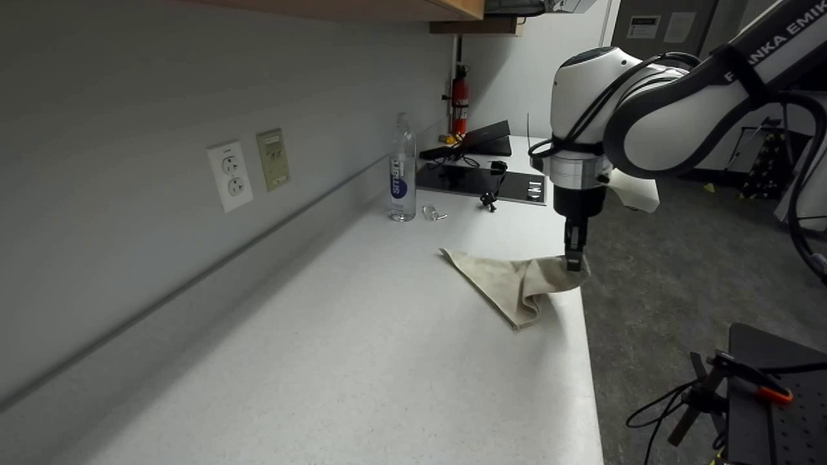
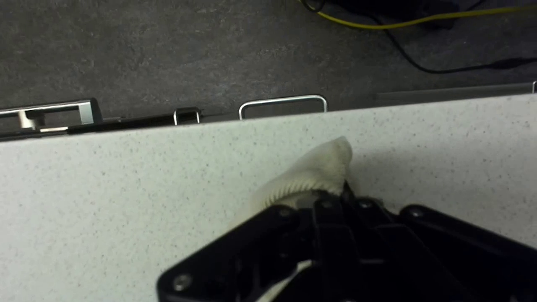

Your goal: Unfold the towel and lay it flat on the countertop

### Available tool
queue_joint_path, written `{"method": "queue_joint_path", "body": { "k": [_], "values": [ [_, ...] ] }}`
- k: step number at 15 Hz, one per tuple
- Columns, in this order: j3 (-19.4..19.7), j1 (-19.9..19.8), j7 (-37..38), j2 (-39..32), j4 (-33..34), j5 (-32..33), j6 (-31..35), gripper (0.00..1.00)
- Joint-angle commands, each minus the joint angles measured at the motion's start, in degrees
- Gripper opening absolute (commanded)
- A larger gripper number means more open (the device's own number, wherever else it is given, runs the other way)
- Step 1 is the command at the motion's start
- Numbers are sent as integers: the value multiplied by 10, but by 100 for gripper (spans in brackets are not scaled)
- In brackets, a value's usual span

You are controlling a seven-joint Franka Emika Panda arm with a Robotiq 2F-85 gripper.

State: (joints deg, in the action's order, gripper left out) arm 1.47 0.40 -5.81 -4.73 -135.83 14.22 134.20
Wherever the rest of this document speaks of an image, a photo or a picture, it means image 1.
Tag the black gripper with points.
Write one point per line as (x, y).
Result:
(580, 202)

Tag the stained beige cloth towel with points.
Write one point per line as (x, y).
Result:
(500, 286)

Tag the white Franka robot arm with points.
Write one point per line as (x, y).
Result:
(687, 112)

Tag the black glass cooktop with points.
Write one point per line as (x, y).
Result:
(455, 180)

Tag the black dustpan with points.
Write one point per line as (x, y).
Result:
(491, 139)

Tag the small clear plastic item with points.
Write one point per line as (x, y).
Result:
(431, 214)

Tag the small yellow object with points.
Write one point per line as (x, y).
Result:
(447, 139)

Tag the clear plastic water bottle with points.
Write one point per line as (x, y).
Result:
(402, 183)

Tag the red fire extinguisher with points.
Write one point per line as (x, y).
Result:
(460, 99)

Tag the grey door sign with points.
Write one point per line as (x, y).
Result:
(643, 28)

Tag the white appliance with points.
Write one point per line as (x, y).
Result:
(814, 202)

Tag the white paper door sign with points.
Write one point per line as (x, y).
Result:
(678, 28)

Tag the black perforated table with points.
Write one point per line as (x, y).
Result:
(775, 431)

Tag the grey door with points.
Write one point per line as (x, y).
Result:
(701, 21)

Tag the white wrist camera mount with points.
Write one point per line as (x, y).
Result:
(637, 193)

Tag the small black tripod camera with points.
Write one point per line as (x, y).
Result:
(497, 171)

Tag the beige wall switch plate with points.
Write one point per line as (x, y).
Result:
(271, 158)

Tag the white electrical wall outlet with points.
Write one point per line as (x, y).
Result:
(230, 178)

